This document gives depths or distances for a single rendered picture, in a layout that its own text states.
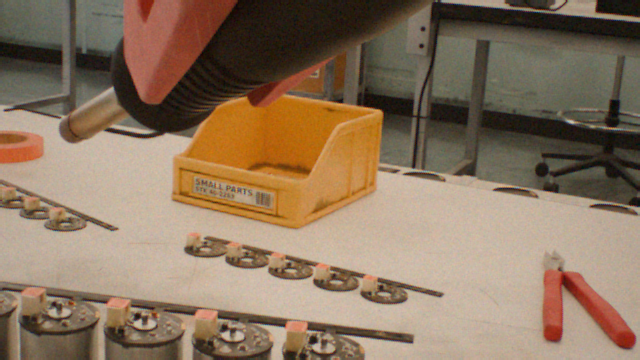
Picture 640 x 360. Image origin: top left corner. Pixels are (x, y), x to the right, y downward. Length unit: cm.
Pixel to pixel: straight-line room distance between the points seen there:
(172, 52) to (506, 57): 463
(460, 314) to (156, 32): 34
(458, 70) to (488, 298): 436
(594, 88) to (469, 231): 411
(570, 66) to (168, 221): 419
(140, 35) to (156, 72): 1
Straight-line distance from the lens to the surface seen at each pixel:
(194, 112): 19
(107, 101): 23
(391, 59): 497
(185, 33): 16
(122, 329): 30
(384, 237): 60
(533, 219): 67
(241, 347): 29
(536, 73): 476
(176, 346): 30
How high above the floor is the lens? 94
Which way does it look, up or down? 15 degrees down
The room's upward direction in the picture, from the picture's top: 4 degrees clockwise
